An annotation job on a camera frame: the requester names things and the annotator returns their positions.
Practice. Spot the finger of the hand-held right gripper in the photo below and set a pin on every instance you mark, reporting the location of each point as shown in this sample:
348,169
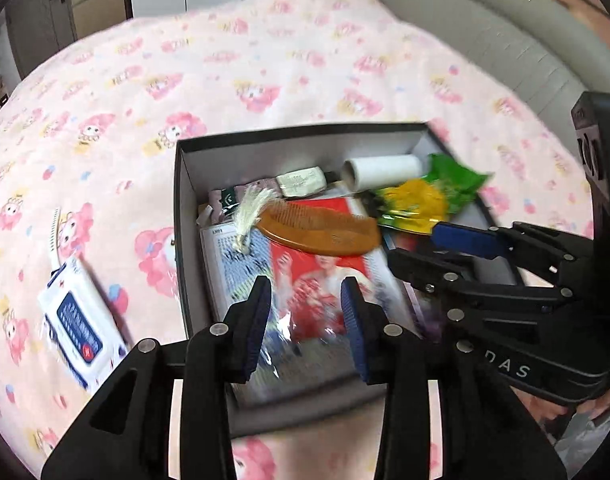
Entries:
435,275
465,241

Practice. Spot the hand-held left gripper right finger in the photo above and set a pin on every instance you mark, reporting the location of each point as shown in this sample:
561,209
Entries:
355,332

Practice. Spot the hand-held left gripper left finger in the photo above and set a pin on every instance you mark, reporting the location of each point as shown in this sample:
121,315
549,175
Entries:
255,332

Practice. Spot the clear packet with red picture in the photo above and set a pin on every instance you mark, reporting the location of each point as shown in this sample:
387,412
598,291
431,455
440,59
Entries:
315,280

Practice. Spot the brown wooden comb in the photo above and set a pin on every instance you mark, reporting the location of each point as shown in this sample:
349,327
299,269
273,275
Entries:
320,230

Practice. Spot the dark grey cardboard box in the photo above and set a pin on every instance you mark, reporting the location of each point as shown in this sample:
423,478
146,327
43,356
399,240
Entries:
285,150

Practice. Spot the green snack packet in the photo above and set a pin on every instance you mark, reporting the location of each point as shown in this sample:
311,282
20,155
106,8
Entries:
457,185

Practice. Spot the yellow snack packet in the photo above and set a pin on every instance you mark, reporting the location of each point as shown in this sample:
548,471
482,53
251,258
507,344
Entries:
415,205

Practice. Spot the cartoon diamond painting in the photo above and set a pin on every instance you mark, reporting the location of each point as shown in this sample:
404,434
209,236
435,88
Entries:
225,260

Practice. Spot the white roll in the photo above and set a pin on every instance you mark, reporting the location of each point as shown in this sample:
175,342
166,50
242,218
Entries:
385,171

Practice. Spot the dark patterned small packet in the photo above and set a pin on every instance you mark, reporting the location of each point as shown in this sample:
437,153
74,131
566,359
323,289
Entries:
225,200

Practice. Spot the cream tube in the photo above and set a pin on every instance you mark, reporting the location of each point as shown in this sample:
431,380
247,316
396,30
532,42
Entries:
300,181

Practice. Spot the white blue wet wipes packet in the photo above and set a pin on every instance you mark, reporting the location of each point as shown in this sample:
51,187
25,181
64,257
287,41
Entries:
80,320

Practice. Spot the pink cartoon printed blanket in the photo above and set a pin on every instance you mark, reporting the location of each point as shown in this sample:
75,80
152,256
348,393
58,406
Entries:
135,85

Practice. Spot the grey door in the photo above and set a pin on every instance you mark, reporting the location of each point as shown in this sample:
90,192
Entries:
40,5

